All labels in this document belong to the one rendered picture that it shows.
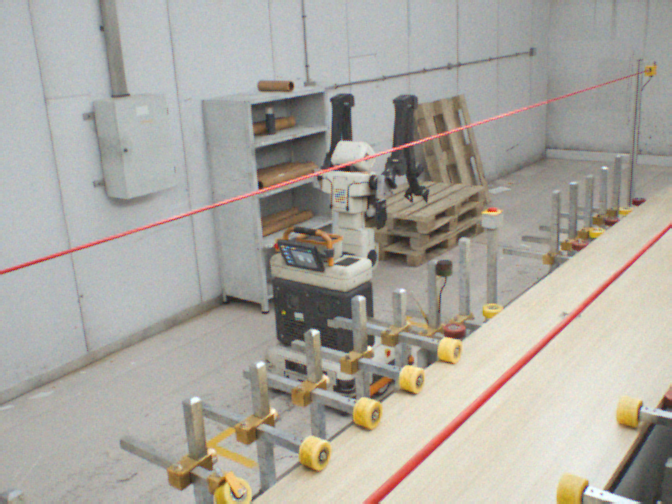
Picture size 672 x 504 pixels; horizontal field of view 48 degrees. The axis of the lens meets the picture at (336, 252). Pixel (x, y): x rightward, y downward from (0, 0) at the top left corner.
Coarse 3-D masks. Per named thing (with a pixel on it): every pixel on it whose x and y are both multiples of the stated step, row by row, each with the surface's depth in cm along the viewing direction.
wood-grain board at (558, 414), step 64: (576, 256) 358; (512, 320) 290; (576, 320) 286; (640, 320) 283; (448, 384) 243; (512, 384) 241; (576, 384) 238; (640, 384) 236; (384, 448) 209; (448, 448) 208; (512, 448) 206; (576, 448) 204
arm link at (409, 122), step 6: (414, 96) 413; (414, 102) 411; (408, 108) 414; (414, 108) 412; (408, 114) 415; (408, 120) 416; (408, 126) 417; (408, 132) 418; (408, 138) 419; (408, 150) 421; (408, 156) 422; (414, 156) 425; (408, 162) 423; (414, 162) 425; (408, 168) 424
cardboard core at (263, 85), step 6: (258, 84) 561; (264, 84) 557; (270, 84) 554; (276, 84) 550; (282, 84) 547; (288, 84) 545; (264, 90) 561; (270, 90) 557; (276, 90) 553; (282, 90) 550; (288, 90) 546
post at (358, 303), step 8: (360, 296) 249; (352, 304) 249; (360, 304) 248; (352, 312) 250; (360, 312) 248; (352, 320) 251; (360, 320) 249; (360, 328) 250; (360, 336) 251; (360, 344) 252; (360, 352) 253; (360, 376) 256; (368, 376) 258; (360, 384) 257; (368, 384) 259; (360, 392) 258; (368, 392) 259
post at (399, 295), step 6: (396, 294) 269; (402, 294) 269; (396, 300) 269; (402, 300) 269; (396, 306) 270; (402, 306) 270; (396, 312) 271; (402, 312) 270; (396, 318) 272; (402, 318) 271; (396, 324) 272; (402, 324) 272; (396, 348) 276; (402, 348) 274; (396, 354) 276; (402, 354) 275; (396, 360) 277; (402, 360) 275; (402, 366) 276; (396, 384) 280
